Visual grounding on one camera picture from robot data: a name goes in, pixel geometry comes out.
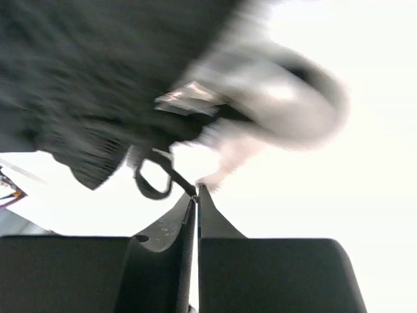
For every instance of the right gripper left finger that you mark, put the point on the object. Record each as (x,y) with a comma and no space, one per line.
(157,271)

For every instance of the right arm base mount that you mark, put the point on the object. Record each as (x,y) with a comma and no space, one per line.
(10,191)

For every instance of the black trousers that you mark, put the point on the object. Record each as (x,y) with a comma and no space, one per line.
(79,79)

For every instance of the grey garment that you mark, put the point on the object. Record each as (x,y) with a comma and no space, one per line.
(294,103)

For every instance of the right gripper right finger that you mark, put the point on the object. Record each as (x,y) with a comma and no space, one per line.
(239,274)

